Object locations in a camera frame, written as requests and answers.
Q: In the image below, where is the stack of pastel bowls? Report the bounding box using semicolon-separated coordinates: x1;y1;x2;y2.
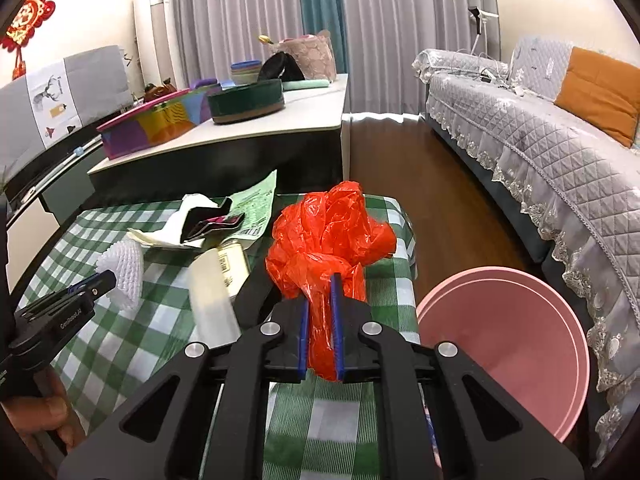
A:
230;60;263;87

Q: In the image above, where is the green checkered tablecloth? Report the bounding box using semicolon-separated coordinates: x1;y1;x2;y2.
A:
15;194;421;480

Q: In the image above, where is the pink fabric basket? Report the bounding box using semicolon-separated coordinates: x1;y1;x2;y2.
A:
271;30;336;81

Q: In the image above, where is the white coffee table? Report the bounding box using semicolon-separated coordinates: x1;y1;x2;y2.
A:
87;74;351;206

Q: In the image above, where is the red knot wall decoration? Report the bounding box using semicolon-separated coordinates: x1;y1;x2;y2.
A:
0;0;57;81

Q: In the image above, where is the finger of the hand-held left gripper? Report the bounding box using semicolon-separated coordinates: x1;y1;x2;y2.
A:
61;269;119;306

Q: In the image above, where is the brown teapot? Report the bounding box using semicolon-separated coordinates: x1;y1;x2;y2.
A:
144;77;178;103

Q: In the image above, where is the black television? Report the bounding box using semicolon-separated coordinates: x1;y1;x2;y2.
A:
0;105;136;211

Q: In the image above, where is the white standing air conditioner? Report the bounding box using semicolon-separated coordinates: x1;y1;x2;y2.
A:
133;0;178;98

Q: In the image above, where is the teal curtain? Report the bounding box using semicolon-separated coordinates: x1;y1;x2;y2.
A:
295;0;348;76

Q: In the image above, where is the dark patterned wrapper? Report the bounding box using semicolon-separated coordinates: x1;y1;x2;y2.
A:
180;199;246;241

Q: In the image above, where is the green paper leaflet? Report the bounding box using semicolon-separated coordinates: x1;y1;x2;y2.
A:
227;170;278;251

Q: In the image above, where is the colourful rectangular box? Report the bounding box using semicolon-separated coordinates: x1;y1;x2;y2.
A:
96;87;221;161

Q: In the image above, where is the grey television cover cloth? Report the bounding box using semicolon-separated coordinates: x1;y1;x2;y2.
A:
0;44;132;181

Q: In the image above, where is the white paper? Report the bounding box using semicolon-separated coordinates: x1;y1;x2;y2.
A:
127;193;236;251

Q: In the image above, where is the person's left hand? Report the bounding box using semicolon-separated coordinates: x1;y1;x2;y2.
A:
0;367;87;467

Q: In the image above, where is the orange cushion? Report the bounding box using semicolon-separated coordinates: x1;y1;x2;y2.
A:
554;46;640;148

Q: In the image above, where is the mint green folded cloth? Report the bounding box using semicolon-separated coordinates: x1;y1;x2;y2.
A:
280;78;333;92

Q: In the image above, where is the black pouch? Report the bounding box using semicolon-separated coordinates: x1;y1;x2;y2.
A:
257;52;306;83

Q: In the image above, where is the dark green round tin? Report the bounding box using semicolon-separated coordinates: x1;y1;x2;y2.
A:
207;78;286;126

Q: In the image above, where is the grey quilted sofa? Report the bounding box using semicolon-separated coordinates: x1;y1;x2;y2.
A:
412;35;640;466

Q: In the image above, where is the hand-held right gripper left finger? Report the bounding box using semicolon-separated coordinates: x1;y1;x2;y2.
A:
57;260;309;480

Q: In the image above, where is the pink plastic bin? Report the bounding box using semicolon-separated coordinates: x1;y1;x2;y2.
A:
416;266;591;443

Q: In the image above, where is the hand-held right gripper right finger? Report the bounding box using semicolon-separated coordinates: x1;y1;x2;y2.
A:
331;273;586;480

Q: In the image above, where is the grey curtain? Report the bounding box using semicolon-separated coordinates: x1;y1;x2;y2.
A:
337;0;501;116
165;0;306;86

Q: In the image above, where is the red plastic bag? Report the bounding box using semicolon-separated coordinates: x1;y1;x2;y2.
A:
265;180;398;383

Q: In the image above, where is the white foam fruit net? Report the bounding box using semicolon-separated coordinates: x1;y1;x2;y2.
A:
95;239;146;311

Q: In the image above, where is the dark television cabinet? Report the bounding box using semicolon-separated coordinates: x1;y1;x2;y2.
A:
37;145;108;221

